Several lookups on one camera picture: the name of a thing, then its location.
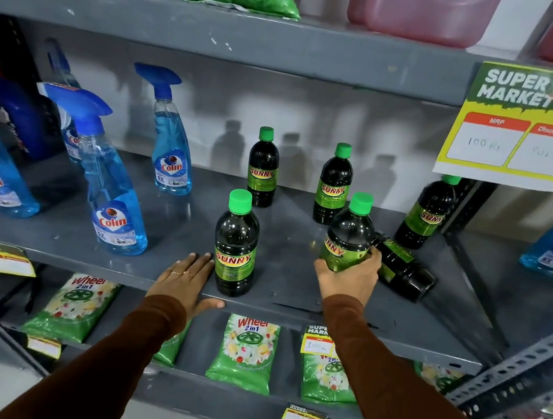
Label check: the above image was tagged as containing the grey perforated metal rack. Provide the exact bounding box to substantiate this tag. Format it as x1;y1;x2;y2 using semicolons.
424;228;553;419

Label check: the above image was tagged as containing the grey metal shelf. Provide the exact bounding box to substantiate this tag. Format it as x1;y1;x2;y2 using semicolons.
0;0;553;419

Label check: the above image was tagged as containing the person's right hand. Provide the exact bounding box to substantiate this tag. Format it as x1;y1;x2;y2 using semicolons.
309;240;384;308

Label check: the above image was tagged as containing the person's left forearm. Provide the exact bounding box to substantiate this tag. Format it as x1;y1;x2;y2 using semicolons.
0;277;191;419

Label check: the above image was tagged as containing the black bottle green cap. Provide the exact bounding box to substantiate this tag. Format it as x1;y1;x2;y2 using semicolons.
243;125;284;210
393;170;462;254
208;186;265;299
318;188;380;277
311;140;357;227
365;231;443;305

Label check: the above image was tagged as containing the large yellow green price sign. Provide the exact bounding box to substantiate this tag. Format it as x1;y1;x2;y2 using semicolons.
431;56;553;193

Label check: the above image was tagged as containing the dark blue bottle red cap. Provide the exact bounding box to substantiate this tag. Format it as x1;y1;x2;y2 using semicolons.
0;58;65;162

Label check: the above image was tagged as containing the person's left hand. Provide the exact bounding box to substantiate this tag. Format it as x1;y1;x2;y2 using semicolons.
142;246;231;326

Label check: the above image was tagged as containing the person's right forearm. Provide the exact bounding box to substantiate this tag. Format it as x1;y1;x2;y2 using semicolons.
307;291;539;419

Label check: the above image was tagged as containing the green detergent packet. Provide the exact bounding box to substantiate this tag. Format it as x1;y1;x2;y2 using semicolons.
295;339;364;409
151;315;193;370
18;267;124;348
410;360;466;396
204;311;282;397

